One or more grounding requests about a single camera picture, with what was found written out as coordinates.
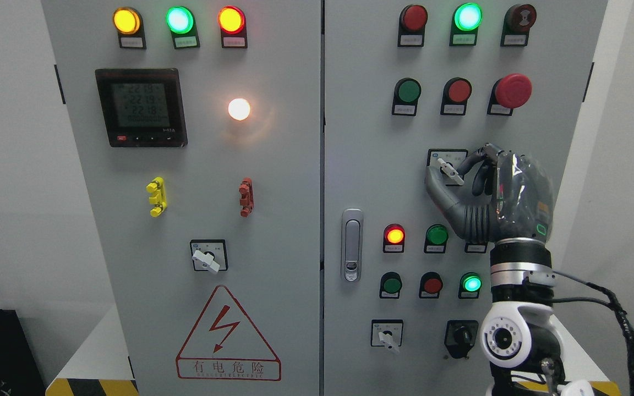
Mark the black rotary selector switch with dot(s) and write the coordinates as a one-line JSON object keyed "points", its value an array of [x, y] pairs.
{"points": [[460, 337]]}

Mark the robot arm with white joint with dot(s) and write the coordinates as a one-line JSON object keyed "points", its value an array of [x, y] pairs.
{"points": [[517, 334]]}

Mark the red indicator light top left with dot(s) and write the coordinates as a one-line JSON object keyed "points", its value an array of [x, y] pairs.
{"points": [[233, 27]]}

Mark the yellow indicator light top left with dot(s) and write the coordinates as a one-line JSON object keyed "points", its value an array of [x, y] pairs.
{"points": [[130, 28]]}

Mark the green push button lower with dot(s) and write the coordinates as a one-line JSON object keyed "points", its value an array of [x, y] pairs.
{"points": [[390, 286]]}

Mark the lit red indicator middle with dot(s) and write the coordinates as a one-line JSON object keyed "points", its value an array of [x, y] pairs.
{"points": [[393, 238]]}

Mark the dark red buzzer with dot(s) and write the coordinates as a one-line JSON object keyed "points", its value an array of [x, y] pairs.
{"points": [[518, 21]]}

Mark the gray rotary switch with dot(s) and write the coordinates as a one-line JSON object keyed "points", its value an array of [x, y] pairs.
{"points": [[447, 160], [387, 334]]}

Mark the gray robotic hand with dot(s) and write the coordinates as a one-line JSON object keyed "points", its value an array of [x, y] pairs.
{"points": [[522, 198]]}

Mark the dark red indicator top right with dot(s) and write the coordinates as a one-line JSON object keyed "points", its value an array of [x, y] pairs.
{"points": [[411, 26]]}

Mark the gray rotary switch left door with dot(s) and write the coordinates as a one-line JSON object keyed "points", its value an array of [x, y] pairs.
{"points": [[209, 255]]}

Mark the red electrical hazard warning sticker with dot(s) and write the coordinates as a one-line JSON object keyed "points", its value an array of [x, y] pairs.
{"points": [[225, 344]]}

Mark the gray rotary switch bottom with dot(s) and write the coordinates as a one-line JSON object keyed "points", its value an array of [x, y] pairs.
{"points": [[387, 334]]}

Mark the cabinet door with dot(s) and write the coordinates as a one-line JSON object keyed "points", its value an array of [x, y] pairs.
{"points": [[273, 255], [376, 161]]}

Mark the green indicator light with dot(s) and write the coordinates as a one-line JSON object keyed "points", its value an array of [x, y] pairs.
{"points": [[465, 22], [182, 26]]}

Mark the right cabinet door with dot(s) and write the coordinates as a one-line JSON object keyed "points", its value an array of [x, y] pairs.
{"points": [[376, 161]]}

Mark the green push button upper row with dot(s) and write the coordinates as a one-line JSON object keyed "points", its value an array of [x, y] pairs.
{"points": [[407, 92]]}

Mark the silver door latch handle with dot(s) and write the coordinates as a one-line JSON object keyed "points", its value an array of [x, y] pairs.
{"points": [[351, 244]]}

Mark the black digital power meter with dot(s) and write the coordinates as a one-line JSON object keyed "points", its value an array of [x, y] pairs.
{"points": [[142, 107]]}

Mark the green indicator light top left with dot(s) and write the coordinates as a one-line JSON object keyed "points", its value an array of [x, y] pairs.
{"points": [[182, 26]]}

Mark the green indicator light top right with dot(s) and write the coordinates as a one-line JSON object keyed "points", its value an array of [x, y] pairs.
{"points": [[465, 22]]}

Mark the white glowing indicator lamp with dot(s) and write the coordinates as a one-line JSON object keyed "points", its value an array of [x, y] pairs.
{"points": [[239, 109]]}

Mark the red push button upper row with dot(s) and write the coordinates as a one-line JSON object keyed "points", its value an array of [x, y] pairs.
{"points": [[455, 95]]}

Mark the left cabinet door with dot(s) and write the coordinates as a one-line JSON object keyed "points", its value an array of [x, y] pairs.
{"points": [[273, 255]]}

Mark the green indicator middle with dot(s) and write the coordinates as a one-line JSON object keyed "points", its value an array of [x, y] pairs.
{"points": [[436, 238]]}

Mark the red push button lower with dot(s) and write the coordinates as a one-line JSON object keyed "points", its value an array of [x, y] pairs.
{"points": [[431, 285]]}

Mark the red emergency stop button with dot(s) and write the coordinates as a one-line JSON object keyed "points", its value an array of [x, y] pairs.
{"points": [[510, 92]]}

